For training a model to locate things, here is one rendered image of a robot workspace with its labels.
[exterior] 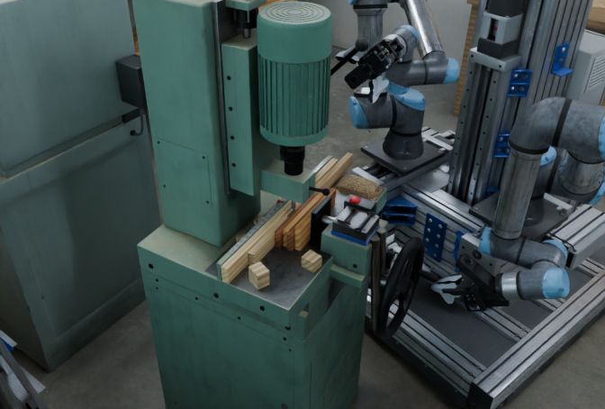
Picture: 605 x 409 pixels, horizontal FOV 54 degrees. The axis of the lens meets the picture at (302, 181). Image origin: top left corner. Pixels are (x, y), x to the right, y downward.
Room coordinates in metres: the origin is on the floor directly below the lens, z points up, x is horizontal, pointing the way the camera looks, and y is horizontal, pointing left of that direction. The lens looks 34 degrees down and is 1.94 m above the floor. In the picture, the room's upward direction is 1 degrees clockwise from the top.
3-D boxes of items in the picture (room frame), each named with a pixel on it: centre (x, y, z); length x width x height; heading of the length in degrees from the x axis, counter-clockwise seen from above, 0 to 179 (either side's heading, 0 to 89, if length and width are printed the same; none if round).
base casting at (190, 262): (1.41, 0.13, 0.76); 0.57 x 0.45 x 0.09; 61
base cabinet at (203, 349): (1.41, 0.13, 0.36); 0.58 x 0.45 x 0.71; 61
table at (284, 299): (1.30, -0.07, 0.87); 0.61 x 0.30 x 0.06; 151
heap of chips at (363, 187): (1.52, -0.17, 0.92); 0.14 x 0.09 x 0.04; 61
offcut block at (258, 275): (1.10, 0.10, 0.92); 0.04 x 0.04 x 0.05; 36
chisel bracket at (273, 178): (1.36, 0.04, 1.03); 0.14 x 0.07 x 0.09; 61
